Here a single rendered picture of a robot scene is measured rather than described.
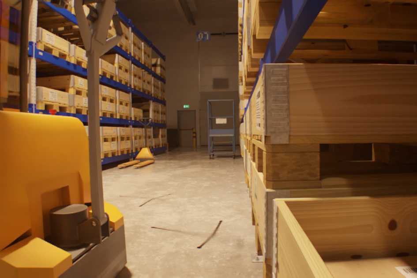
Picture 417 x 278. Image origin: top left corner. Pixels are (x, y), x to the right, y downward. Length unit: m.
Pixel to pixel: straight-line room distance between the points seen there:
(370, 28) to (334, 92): 0.52
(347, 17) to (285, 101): 0.79
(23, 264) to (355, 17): 1.67
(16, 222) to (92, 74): 0.66
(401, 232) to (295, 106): 0.41
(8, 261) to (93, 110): 0.65
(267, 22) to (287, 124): 0.51
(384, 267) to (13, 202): 1.18
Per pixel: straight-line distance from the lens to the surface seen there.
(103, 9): 1.35
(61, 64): 5.26
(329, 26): 1.19
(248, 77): 2.13
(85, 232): 1.36
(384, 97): 0.85
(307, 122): 0.77
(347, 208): 0.70
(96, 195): 1.31
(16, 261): 1.15
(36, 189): 1.34
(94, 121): 1.29
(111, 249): 1.56
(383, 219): 0.74
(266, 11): 1.16
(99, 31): 1.34
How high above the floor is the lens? 0.77
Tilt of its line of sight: 2 degrees down
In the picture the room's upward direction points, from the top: 1 degrees counter-clockwise
